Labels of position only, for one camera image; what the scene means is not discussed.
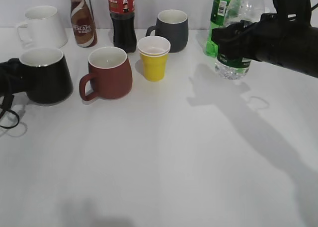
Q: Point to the dark grey ceramic mug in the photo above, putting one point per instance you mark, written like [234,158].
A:
[172,24]

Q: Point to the Nescafe coffee bottle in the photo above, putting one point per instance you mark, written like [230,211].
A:
[82,24]

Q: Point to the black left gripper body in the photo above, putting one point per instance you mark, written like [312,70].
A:
[17,74]

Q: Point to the black ceramic mug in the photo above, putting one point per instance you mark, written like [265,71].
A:
[45,75]

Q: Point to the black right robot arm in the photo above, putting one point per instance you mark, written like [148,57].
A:
[301,43]

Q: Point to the cola bottle red label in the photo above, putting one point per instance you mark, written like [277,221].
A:
[122,13]

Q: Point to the green soda bottle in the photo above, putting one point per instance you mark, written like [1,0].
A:
[218,12]

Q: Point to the clear water bottle green label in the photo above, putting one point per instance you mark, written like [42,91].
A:
[248,11]

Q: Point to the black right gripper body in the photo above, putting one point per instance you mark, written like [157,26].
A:
[260,41]

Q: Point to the white ceramic mug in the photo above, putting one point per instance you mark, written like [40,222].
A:
[44,26]

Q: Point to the thin dark rod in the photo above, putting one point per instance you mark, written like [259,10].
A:
[91,10]

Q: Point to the yellow paper cup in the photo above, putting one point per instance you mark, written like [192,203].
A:
[154,54]

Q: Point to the red-brown ceramic mug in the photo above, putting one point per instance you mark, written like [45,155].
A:
[109,75]

